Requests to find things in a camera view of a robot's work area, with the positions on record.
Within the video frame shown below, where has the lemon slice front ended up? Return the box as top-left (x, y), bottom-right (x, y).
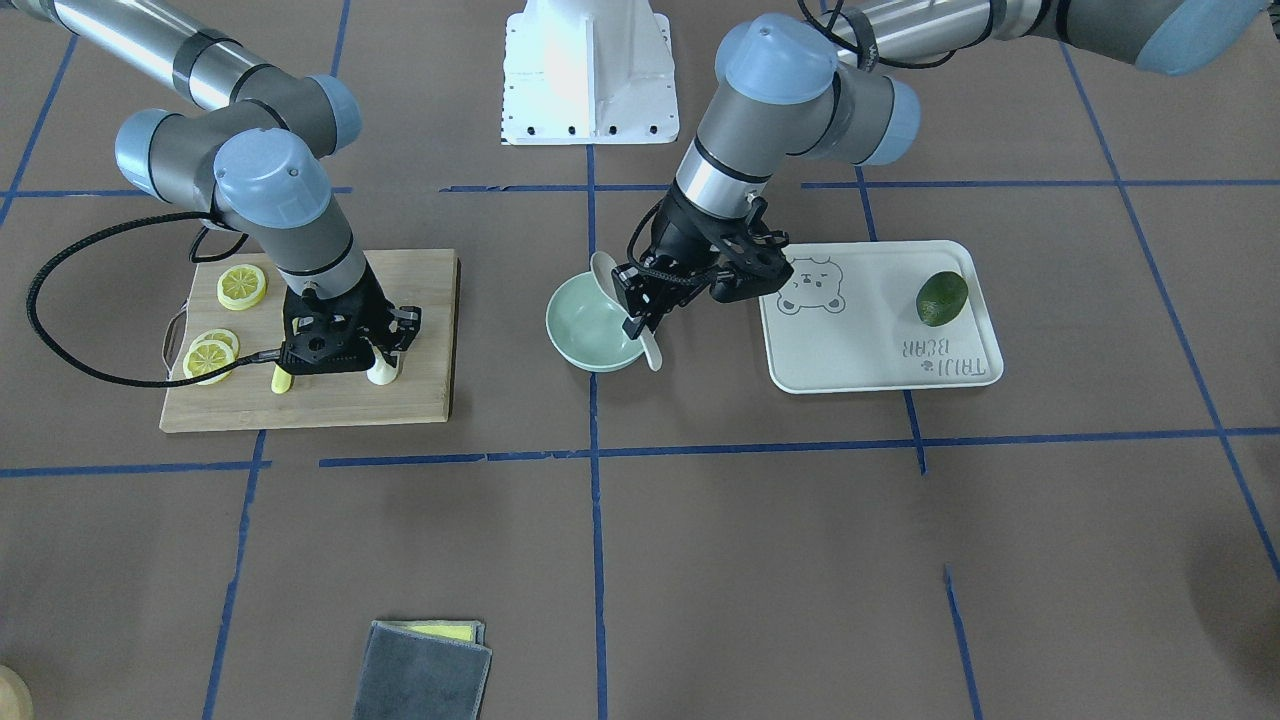
top-left (180, 337), bottom-right (238, 386)

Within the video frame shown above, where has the light green bowl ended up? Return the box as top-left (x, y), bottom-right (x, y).
top-left (545, 272), bottom-right (662, 373)

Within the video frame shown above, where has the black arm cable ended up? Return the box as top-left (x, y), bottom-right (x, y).
top-left (26, 210), bottom-right (285, 389)

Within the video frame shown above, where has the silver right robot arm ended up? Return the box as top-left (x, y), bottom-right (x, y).
top-left (15, 1), bottom-right (422, 386)

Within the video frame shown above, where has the wooden cutting board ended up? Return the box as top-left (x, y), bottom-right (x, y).
top-left (159, 249), bottom-right (460, 433)

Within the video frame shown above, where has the yellow plastic knife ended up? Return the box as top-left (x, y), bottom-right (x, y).
top-left (269, 365), bottom-right (293, 395)

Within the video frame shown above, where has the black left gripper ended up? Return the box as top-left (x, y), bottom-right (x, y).
top-left (612, 184), bottom-right (791, 340)

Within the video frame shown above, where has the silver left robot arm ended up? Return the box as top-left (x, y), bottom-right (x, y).
top-left (594, 1), bottom-right (1265, 340)

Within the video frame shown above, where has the lemon slice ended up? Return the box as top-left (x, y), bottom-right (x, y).
top-left (191, 328), bottom-right (241, 355)
top-left (215, 263), bottom-right (268, 313)
top-left (180, 337), bottom-right (238, 386)

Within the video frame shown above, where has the lemon slice behind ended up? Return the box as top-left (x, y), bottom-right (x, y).
top-left (191, 328), bottom-right (241, 355)

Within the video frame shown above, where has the grey folded cloth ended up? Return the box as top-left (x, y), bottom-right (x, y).
top-left (352, 620), bottom-right (492, 719)

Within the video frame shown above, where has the white plastic spoon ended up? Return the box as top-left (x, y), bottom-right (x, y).
top-left (590, 250), bottom-right (663, 372)

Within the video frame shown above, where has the white rectangular tray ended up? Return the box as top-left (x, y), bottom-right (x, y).
top-left (759, 240), bottom-right (1005, 395)

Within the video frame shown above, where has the wooden mug tree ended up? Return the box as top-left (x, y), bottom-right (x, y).
top-left (0, 665), bottom-right (35, 720)

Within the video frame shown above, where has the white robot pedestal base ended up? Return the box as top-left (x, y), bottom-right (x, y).
top-left (500, 1), bottom-right (681, 146)

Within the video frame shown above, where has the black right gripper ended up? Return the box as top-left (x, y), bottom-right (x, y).
top-left (278, 270), bottom-right (422, 375)

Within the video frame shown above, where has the lemon slice top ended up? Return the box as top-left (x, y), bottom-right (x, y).
top-left (215, 263), bottom-right (268, 313)

